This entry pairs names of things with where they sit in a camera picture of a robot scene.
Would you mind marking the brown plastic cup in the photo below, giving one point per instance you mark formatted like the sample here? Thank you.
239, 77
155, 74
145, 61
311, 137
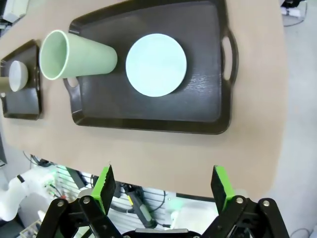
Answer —
3, 84

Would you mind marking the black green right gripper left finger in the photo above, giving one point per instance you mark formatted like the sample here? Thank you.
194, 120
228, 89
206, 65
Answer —
104, 193

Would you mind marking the grey white box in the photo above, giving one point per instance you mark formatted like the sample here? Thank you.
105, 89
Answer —
12, 7

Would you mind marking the light green plastic cup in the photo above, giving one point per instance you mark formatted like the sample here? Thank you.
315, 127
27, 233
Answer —
86, 59

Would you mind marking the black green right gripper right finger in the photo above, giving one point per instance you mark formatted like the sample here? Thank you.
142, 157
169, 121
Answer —
221, 191

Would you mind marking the light blue bowl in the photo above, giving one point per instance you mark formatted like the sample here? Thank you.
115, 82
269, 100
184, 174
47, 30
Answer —
156, 64

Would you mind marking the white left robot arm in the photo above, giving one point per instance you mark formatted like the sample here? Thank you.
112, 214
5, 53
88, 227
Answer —
15, 193

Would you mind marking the white round bowl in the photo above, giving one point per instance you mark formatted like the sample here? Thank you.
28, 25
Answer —
18, 74

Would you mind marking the black handheld device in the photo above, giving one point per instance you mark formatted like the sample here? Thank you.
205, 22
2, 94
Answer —
139, 203

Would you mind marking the dark brown serving tray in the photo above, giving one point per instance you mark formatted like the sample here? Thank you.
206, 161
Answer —
22, 104
198, 99

